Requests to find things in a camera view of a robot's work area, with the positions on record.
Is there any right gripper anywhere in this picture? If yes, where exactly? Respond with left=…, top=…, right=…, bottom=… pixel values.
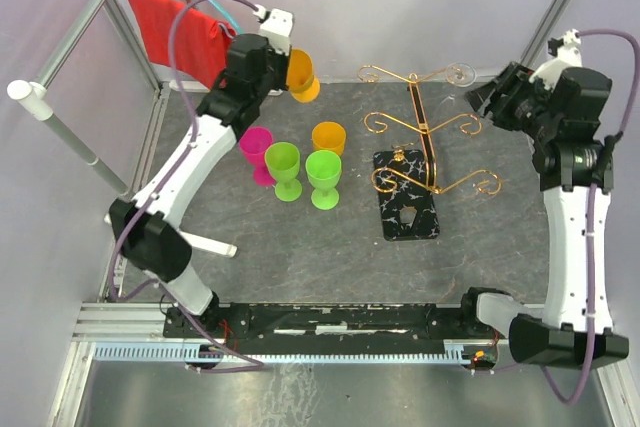
left=461, top=61, right=560, bottom=143

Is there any clear champagne flute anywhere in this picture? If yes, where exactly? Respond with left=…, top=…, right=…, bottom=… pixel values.
left=432, top=62, right=477, bottom=120

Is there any orange plastic goblet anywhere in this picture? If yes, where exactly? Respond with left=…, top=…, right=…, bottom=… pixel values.
left=286, top=49, right=320, bottom=103
left=311, top=121, right=346, bottom=156

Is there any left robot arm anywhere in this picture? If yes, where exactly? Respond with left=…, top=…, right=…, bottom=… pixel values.
left=108, top=34, right=291, bottom=337

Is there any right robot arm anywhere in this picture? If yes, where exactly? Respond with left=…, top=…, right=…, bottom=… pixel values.
left=457, top=62, right=629, bottom=369

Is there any pink plastic goblet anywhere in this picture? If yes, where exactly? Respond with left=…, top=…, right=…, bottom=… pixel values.
left=238, top=127, right=275, bottom=187

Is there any orange plastic goblet front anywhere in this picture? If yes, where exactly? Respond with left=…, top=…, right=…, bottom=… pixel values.
left=311, top=121, right=346, bottom=156

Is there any green plastic goblet left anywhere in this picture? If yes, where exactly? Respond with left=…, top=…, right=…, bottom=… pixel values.
left=265, top=142, right=302, bottom=202

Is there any green plastic goblet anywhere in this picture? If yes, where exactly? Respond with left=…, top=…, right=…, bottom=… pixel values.
left=265, top=142, right=302, bottom=202
left=305, top=150, right=342, bottom=210

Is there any red cloth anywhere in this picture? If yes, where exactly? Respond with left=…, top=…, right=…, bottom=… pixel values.
left=122, top=0, right=241, bottom=91

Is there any green plastic goblet right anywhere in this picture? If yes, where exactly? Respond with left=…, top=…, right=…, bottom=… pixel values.
left=305, top=150, right=342, bottom=210

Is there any white stand foot front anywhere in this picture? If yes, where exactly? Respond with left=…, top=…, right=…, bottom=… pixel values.
left=103, top=213, right=238, bottom=257

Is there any grey clothes stand pole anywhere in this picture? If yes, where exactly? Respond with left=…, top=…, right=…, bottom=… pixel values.
left=6, top=0, right=160, bottom=197

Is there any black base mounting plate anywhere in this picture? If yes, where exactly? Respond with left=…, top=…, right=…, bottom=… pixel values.
left=163, top=301, right=519, bottom=356

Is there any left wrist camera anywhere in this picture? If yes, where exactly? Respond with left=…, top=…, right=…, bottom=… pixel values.
left=254, top=4, right=294, bottom=56

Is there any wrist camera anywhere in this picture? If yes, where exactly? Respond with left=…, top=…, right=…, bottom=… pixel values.
left=529, top=29, right=582, bottom=91
left=254, top=4, right=294, bottom=56

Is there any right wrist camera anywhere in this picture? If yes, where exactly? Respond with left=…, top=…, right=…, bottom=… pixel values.
left=529, top=29, right=582, bottom=91

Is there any gold wire wine glass rack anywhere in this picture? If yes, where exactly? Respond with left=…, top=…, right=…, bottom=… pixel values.
left=357, top=64, right=502, bottom=196

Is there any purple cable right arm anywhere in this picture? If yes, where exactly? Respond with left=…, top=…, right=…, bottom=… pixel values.
left=492, top=29, right=640, bottom=406

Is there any white cable duct strip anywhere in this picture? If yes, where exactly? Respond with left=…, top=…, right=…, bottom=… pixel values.
left=93, top=342, right=471, bottom=366

